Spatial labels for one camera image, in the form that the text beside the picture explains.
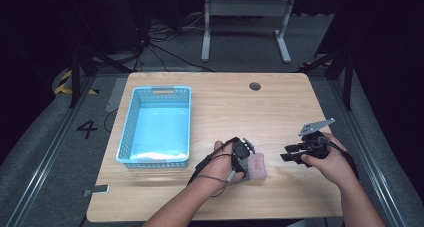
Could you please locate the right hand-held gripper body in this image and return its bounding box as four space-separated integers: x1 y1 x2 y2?
297 117 336 161

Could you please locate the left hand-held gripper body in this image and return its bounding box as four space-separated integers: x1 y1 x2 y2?
231 136 257 162

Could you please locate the person's left hand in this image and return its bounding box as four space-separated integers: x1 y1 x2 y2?
195 139 246 199

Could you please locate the person's right hand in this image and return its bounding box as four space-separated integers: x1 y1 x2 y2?
299 132 355 189

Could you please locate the black metal stand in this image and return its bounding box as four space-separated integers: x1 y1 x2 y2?
299 47 355 112
67 42 135 109

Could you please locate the light blue plastic basket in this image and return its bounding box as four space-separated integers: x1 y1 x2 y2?
115 85 193 170

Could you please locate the yellow black hazard tape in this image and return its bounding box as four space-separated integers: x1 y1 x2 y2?
53 69 100 96

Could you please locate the grey left gripper cord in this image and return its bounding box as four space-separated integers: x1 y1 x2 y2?
194 169 238 199

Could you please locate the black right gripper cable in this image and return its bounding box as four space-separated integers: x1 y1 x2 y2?
319 136 361 182

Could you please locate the thin black floor cable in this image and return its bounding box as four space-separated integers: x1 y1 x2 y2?
103 108 120 134

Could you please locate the white metal desk frame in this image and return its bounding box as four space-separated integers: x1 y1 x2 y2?
200 0 297 64

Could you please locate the bundle of black floor cables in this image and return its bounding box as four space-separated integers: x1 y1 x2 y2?
132 15 215 73

